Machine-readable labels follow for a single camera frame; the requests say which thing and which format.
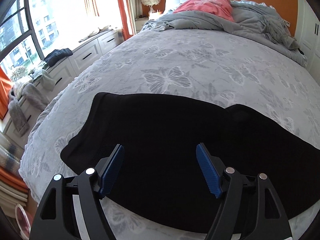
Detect pink pillow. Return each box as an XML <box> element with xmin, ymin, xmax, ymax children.
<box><xmin>172</xmin><ymin>0</ymin><xmax>235</xmax><ymax>22</ymax></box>

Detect black pants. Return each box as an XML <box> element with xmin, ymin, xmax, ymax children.
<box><xmin>60</xmin><ymin>92</ymin><xmax>320</xmax><ymax>233</ymax></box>

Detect orange and beige curtain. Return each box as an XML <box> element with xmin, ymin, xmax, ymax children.
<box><xmin>0</xmin><ymin>65</ymin><xmax>29</xmax><ymax>207</ymax></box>
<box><xmin>114</xmin><ymin>0</ymin><xmax>137</xmax><ymax>40</ymax></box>

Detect bed with grey butterfly cover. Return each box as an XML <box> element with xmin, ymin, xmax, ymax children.
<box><xmin>19</xmin><ymin>26</ymin><xmax>320</xmax><ymax>240</ymax></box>

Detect grey knit blanket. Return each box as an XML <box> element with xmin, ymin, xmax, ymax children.
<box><xmin>9</xmin><ymin>82</ymin><xmax>50</xmax><ymax>132</ymax></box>

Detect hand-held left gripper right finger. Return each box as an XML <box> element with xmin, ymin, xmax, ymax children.
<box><xmin>196</xmin><ymin>142</ymin><xmax>293</xmax><ymax>240</ymax></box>

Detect dark blue clothes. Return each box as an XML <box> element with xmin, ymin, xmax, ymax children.
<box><xmin>44</xmin><ymin>48</ymin><xmax>73</xmax><ymax>67</ymax></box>

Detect grey duvet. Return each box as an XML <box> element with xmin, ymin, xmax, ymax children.
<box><xmin>142</xmin><ymin>1</ymin><xmax>309</xmax><ymax>67</ymax></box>

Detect pale green cloth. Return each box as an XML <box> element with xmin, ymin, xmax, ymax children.
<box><xmin>32</xmin><ymin>69</ymin><xmax>57</xmax><ymax>90</ymax></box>

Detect white wardrobe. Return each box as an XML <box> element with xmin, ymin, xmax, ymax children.
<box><xmin>294</xmin><ymin>0</ymin><xmax>320</xmax><ymax>75</ymax></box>

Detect pink round fan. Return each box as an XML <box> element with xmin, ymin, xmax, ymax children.
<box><xmin>15</xmin><ymin>204</ymin><xmax>34</xmax><ymax>233</ymax></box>

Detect white window seat cabinet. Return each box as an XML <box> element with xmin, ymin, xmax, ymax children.
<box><xmin>5</xmin><ymin>29</ymin><xmax>125</xmax><ymax>140</ymax></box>

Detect white nightstand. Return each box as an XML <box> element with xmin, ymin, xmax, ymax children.
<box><xmin>134</xmin><ymin>11</ymin><xmax>163</xmax><ymax>34</ymax></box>

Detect large window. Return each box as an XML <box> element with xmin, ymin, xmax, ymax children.
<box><xmin>0</xmin><ymin>0</ymin><xmax>123</xmax><ymax>80</ymax></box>

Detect white feather lamp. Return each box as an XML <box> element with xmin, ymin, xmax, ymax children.
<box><xmin>141</xmin><ymin>0</ymin><xmax>160</xmax><ymax>14</ymax></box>

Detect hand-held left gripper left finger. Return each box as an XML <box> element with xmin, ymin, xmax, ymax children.
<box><xmin>30</xmin><ymin>144</ymin><xmax>125</xmax><ymax>240</ymax></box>

